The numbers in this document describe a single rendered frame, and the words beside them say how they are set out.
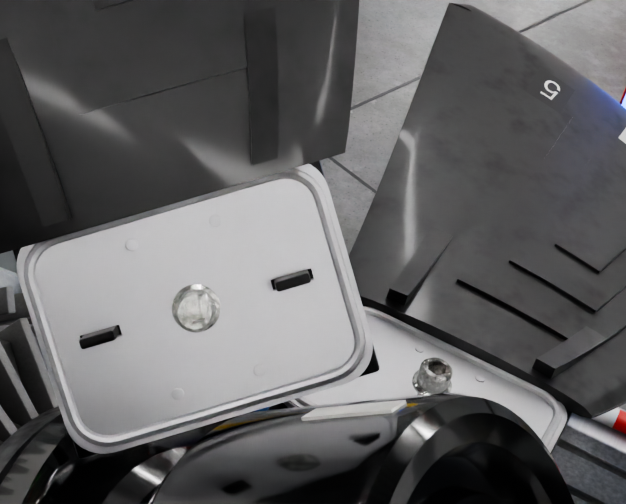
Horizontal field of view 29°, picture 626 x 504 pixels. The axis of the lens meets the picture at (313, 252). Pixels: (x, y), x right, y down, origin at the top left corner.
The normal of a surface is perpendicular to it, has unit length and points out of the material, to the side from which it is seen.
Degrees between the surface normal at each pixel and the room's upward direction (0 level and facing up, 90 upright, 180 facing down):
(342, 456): 40
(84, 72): 54
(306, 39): 47
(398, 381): 6
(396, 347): 6
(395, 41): 0
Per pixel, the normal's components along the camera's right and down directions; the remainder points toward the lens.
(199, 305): 0.04, 0.10
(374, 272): 0.08, -0.78
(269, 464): -0.48, -0.78
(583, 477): -0.47, 0.54
